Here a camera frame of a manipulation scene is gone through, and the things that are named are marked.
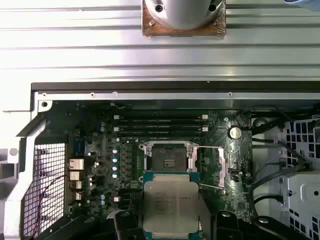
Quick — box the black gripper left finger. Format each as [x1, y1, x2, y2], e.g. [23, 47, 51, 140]
[23, 211, 144, 240]

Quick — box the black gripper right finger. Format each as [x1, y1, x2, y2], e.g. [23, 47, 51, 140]
[199, 196, 320, 240]

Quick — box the black cable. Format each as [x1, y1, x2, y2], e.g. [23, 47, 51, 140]
[251, 193, 285, 210]
[251, 136, 316, 173]

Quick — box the thin red black wire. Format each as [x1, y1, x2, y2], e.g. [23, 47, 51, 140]
[32, 174, 66, 236]

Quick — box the metal wire locking lever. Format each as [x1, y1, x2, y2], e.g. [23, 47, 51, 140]
[199, 183, 228, 196]

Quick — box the black silver PC case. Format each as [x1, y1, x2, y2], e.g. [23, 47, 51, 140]
[0, 81, 320, 240]

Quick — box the silver green CPU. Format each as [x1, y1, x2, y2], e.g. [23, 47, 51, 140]
[141, 171, 201, 240]

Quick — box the pale blue teach pendant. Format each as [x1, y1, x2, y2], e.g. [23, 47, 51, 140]
[283, 0, 320, 13]

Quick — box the silver perforated drive cage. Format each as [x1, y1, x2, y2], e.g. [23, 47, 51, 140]
[281, 117, 320, 240]

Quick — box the green motherboard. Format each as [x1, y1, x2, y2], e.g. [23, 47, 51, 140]
[63, 109, 254, 226]

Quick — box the CPU socket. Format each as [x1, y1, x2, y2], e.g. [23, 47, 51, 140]
[139, 140, 203, 176]

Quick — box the silver coin battery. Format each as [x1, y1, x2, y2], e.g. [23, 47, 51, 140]
[227, 124, 243, 140]

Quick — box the brown square base plate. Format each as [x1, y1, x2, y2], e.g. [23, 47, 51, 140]
[141, 0, 227, 38]

